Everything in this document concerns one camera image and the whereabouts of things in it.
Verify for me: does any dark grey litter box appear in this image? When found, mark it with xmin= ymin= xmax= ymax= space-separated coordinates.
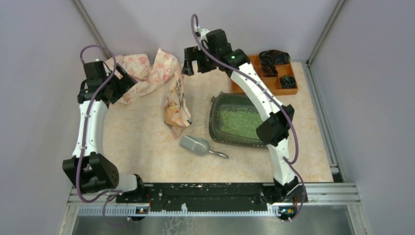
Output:
xmin=208 ymin=92 xmax=267 ymax=149

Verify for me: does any green cat litter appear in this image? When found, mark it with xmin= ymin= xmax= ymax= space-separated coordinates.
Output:
xmin=217 ymin=106 xmax=263 ymax=140

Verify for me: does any pink cat litter bag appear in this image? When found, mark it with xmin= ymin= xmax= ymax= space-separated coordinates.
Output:
xmin=163 ymin=70 xmax=193 ymax=139

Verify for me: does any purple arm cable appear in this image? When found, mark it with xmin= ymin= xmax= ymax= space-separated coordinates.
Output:
xmin=190 ymin=13 xmax=307 ymax=221
xmin=75 ymin=45 xmax=130 ymax=228

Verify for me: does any small dark coiled cord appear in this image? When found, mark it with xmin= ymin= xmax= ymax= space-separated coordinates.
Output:
xmin=279 ymin=74 xmax=297 ymax=90

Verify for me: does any silver metal scoop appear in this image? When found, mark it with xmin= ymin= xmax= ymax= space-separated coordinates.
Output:
xmin=180 ymin=135 xmax=229 ymax=159

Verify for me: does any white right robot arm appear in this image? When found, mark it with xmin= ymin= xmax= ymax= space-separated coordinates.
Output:
xmin=182 ymin=26 xmax=300 ymax=202

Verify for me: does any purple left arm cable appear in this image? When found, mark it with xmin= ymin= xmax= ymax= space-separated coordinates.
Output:
xmin=75 ymin=45 xmax=130 ymax=228

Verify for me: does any dark tangled cords bundle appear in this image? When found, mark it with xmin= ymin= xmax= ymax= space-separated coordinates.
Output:
xmin=258 ymin=49 xmax=292 ymax=78

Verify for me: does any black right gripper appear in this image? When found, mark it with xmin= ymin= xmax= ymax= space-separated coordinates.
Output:
xmin=181 ymin=45 xmax=218 ymax=77

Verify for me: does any orange divided organizer tray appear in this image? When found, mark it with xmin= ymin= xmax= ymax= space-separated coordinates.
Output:
xmin=248 ymin=55 xmax=299 ymax=95

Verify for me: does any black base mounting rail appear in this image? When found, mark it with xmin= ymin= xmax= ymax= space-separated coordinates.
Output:
xmin=115 ymin=183 xmax=308 ymax=212

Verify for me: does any floral pink cloth bag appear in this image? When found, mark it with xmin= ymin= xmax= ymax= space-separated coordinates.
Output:
xmin=115 ymin=49 xmax=180 ymax=104

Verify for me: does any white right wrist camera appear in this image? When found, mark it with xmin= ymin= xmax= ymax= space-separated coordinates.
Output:
xmin=195 ymin=27 xmax=209 ymax=43

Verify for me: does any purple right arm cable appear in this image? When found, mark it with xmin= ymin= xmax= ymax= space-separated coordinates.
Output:
xmin=190 ymin=13 xmax=307 ymax=221

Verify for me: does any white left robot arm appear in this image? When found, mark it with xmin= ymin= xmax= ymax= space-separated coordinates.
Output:
xmin=62 ymin=60 xmax=147 ymax=203

